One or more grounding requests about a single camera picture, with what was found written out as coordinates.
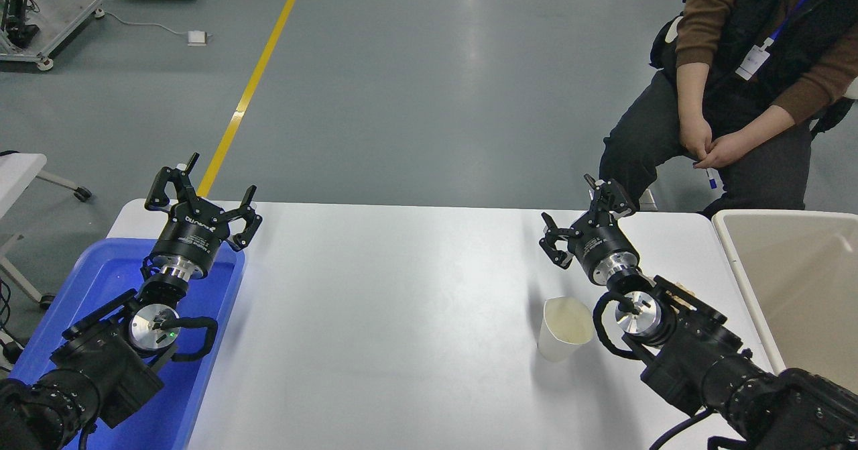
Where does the person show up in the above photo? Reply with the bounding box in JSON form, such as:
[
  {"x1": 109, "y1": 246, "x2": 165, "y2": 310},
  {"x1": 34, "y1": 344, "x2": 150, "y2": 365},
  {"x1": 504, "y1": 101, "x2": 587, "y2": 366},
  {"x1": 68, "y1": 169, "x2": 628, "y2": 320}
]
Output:
[{"x1": 599, "y1": 0, "x2": 858, "y2": 219}]

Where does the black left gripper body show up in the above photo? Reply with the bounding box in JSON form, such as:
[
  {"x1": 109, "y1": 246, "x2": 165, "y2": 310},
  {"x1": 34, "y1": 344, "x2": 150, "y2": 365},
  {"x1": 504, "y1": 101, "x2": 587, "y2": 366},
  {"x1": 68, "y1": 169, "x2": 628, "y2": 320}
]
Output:
[{"x1": 147, "y1": 201, "x2": 233, "y2": 274}]

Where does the thin grey floor cable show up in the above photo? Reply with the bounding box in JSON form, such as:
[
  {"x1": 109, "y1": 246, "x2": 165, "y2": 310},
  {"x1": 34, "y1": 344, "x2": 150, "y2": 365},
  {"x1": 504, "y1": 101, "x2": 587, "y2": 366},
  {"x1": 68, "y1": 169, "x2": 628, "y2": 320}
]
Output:
[{"x1": 101, "y1": 11, "x2": 190, "y2": 38}]

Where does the white paper cup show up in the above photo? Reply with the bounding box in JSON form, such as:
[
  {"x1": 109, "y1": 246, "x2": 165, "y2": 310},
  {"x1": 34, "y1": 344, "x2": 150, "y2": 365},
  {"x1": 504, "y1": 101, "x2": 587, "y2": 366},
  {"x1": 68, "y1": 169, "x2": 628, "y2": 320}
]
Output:
[{"x1": 538, "y1": 296, "x2": 595, "y2": 362}]

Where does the metal wheeled platform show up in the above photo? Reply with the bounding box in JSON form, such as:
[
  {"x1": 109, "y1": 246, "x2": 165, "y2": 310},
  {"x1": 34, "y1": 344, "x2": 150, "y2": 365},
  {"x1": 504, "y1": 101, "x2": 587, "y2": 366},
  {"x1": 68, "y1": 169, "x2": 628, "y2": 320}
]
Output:
[{"x1": 0, "y1": 0, "x2": 106, "y2": 72}]

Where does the white side table with casters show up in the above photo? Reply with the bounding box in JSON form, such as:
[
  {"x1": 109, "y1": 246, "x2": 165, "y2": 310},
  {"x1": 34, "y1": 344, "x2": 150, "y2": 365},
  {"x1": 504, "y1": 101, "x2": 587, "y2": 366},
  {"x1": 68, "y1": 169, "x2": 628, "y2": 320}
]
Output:
[{"x1": 0, "y1": 150, "x2": 93, "y2": 311}]

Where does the person's left hand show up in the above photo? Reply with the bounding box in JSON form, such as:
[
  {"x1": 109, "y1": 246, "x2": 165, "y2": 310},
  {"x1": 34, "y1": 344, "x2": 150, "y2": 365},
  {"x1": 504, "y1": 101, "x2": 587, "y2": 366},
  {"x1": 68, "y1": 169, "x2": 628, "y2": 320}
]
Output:
[{"x1": 694, "y1": 133, "x2": 752, "y2": 170}]

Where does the black floor cable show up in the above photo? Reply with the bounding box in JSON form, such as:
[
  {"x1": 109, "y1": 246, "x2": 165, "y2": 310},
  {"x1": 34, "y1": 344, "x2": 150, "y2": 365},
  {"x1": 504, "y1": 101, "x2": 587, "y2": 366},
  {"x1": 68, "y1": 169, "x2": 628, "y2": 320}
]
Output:
[{"x1": 0, "y1": 279, "x2": 25, "y2": 372}]

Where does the white badge on blue lanyard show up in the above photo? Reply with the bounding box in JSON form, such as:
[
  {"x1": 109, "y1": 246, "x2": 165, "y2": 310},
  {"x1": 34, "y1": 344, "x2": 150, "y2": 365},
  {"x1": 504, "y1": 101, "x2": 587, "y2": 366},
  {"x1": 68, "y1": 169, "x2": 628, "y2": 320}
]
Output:
[{"x1": 735, "y1": 0, "x2": 837, "y2": 80}]

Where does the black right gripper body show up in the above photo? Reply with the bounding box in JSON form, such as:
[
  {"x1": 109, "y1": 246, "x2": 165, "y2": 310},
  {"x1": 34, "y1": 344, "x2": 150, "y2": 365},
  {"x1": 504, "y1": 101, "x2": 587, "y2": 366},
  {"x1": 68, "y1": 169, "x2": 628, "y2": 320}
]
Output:
[{"x1": 570, "y1": 213, "x2": 636, "y2": 281}]

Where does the black device on platform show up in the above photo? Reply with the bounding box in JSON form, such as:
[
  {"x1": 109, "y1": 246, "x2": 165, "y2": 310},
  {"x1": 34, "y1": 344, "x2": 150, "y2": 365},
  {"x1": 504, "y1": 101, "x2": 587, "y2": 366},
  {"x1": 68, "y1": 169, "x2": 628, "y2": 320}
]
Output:
[{"x1": 0, "y1": 0, "x2": 40, "y2": 48}]

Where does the person's right hand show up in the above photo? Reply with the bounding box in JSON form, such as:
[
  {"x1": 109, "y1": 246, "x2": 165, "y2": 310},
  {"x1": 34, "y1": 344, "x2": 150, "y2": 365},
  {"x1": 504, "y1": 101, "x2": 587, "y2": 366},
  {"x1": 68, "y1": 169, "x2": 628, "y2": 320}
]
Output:
[{"x1": 679, "y1": 115, "x2": 713, "y2": 162}]

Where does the blue plastic tray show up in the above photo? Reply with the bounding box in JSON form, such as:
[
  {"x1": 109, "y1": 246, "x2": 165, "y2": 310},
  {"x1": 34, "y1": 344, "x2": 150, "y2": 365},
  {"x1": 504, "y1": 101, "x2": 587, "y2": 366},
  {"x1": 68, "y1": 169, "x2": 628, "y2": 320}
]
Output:
[{"x1": 8, "y1": 237, "x2": 246, "y2": 450}]

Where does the large pale plastic bin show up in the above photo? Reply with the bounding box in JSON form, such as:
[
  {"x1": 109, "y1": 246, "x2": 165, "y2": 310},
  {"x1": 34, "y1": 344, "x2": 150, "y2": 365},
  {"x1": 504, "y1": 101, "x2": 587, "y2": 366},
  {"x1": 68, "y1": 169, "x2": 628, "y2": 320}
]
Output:
[{"x1": 712, "y1": 209, "x2": 858, "y2": 394}]

